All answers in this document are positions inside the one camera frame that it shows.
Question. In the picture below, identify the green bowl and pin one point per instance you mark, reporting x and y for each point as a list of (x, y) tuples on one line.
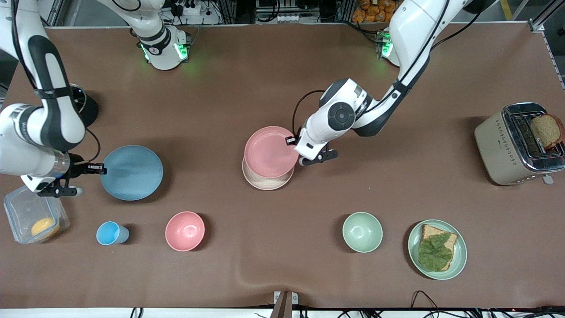
[(362, 232)]

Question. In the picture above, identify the aluminium frame post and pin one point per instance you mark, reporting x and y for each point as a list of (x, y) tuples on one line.
[(547, 15)]

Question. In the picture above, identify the brown table cloth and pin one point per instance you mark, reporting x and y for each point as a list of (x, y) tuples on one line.
[(309, 66)]

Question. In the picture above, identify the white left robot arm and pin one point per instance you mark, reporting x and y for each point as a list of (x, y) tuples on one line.
[(415, 31)]

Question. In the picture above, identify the brown toast slice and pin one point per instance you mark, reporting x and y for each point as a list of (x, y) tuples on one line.
[(547, 130)]

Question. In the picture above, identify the bag of orange buns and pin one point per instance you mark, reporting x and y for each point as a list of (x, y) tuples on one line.
[(375, 11)]

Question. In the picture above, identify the green lettuce leaf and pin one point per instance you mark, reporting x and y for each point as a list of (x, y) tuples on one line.
[(435, 254)]

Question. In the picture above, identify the green plate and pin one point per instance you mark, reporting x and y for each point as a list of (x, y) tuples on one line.
[(460, 258)]

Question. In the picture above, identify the pink plate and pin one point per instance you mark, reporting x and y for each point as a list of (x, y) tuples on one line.
[(269, 152)]

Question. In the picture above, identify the blue cup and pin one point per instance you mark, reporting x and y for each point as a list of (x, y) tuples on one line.
[(109, 233)]

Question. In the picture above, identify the white power strip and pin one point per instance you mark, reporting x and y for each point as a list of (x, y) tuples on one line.
[(190, 9)]

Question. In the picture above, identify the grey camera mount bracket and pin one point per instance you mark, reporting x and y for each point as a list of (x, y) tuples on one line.
[(283, 304)]

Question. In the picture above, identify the beige and chrome toaster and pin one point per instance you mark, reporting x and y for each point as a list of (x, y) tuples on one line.
[(496, 150)]

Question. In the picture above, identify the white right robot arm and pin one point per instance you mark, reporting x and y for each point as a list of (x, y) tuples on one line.
[(53, 110)]

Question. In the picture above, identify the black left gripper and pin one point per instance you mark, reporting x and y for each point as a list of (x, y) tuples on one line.
[(296, 138)]

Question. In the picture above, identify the orange fruit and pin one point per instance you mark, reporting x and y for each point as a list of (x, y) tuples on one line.
[(45, 227)]

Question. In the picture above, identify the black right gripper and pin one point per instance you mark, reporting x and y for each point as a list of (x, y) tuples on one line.
[(78, 170)]

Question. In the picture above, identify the blue plate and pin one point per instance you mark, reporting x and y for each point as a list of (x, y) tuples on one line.
[(132, 173)]

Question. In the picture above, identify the clear plastic container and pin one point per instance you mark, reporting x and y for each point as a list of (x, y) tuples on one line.
[(26, 216)]

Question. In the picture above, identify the pink bowl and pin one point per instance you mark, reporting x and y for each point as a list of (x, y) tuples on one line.
[(185, 231)]

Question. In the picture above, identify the brown bread slice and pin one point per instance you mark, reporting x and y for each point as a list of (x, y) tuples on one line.
[(429, 230)]

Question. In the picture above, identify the glass lid with blue knob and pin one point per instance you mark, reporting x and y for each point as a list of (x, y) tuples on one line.
[(79, 95)]

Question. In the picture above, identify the beige plate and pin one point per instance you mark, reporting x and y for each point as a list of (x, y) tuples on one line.
[(265, 185)]

